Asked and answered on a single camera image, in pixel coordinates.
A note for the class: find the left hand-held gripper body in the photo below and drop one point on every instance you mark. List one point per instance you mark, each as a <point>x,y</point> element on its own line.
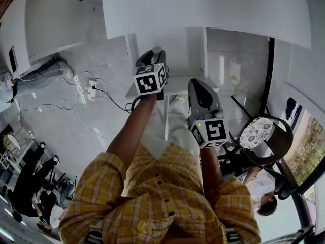
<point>146,84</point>

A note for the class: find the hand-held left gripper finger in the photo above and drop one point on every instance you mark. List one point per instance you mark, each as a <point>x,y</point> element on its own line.
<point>139,63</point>
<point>162,58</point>

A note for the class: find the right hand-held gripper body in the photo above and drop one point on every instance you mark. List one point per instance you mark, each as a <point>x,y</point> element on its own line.
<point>215,132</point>

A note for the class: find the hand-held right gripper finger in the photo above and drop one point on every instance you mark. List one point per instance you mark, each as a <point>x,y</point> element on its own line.
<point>191,103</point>
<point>216,103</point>

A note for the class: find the small white cylinder object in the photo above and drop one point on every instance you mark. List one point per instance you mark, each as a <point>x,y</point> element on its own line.
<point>157,50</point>

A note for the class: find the deep white drawer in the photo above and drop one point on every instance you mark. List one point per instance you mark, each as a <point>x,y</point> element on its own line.
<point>177,84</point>

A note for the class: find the person's left forearm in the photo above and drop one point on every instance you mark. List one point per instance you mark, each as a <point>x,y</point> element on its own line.
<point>134,128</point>

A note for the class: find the person's right forearm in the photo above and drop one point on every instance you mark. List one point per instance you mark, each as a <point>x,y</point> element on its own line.
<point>210,169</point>

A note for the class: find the person's white shoe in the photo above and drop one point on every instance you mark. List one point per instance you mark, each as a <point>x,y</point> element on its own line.
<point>177,98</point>

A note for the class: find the person's white trousers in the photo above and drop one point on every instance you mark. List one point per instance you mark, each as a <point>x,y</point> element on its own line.
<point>177,126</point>

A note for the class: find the floral round seat cushion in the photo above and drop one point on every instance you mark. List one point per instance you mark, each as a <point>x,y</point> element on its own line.
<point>256,132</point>

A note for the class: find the white power strip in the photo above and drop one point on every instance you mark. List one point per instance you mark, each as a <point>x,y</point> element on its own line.
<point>91,89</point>

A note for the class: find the black round armchair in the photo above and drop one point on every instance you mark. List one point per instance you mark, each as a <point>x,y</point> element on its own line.
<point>281,138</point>

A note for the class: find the small dark bag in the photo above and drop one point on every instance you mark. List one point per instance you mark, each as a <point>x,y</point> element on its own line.
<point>291,108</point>

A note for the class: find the black mesh office chair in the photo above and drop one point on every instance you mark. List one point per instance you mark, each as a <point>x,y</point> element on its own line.
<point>284,187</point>

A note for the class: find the small white side desk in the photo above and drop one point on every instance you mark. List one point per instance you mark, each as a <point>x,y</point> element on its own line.
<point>56,24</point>

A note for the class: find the window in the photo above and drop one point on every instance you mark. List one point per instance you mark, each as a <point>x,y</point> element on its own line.
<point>307,149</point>

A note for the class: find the yellow plaid shirt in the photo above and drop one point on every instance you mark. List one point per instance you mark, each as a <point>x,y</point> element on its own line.
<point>142,199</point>

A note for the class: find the black phone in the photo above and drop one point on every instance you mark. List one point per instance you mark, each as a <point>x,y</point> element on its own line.
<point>12,60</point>

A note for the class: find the transparent round chair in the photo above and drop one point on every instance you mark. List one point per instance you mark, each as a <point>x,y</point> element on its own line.
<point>10,141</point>

